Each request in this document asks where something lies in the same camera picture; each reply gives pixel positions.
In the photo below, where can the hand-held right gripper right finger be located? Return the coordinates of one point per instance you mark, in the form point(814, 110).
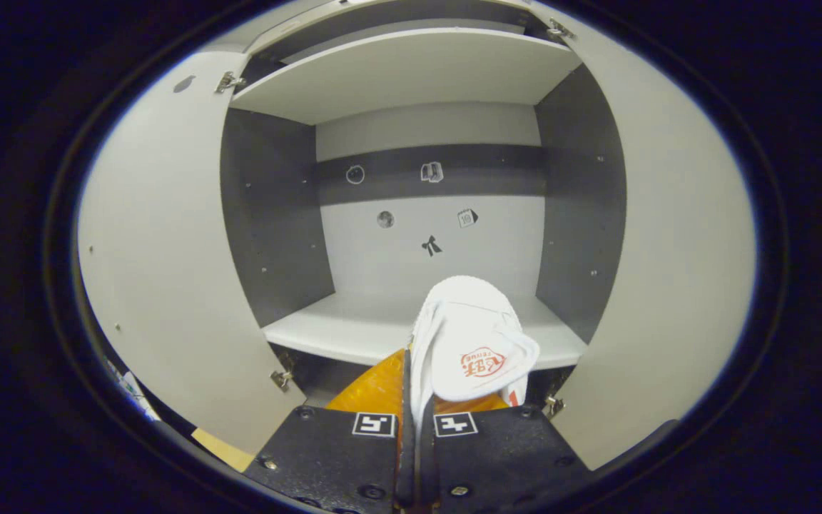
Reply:
point(496, 457)

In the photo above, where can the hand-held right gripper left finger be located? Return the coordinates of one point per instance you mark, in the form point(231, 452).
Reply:
point(332, 464)

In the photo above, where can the white shoe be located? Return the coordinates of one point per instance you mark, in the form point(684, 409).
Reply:
point(468, 328)

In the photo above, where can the grey cabinet door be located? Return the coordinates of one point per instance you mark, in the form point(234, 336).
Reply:
point(682, 250)
point(161, 250)

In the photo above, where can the grey shoe cabinet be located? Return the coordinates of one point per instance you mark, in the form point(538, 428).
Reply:
point(418, 78)

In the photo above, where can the white and blue object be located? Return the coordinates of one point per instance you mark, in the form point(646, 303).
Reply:
point(133, 392)

